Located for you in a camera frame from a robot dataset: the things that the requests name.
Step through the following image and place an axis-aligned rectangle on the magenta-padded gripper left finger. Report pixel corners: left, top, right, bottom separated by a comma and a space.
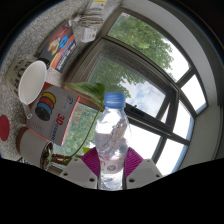
59, 146, 102, 190

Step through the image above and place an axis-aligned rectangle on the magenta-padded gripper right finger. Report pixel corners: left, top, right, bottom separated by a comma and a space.
123, 146, 165, 190

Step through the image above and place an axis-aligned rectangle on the clear plastic water bottle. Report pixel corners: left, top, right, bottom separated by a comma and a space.
93, 92, 131, 191

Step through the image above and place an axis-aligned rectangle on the potted plant in white pot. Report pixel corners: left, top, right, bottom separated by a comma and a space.
15, 82, 106, 171

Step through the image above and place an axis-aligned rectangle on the red white filament box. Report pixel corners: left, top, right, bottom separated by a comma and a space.
25, 81, 81, 147

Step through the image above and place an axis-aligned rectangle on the flat round red coaster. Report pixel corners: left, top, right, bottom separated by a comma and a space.
0, 114, 11, 142

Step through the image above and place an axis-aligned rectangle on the white printed mug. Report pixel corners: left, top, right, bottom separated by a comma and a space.
5, 58, 48, 119

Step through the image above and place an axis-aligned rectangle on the small white charger box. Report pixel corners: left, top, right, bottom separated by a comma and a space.
71, 0, 108, 44

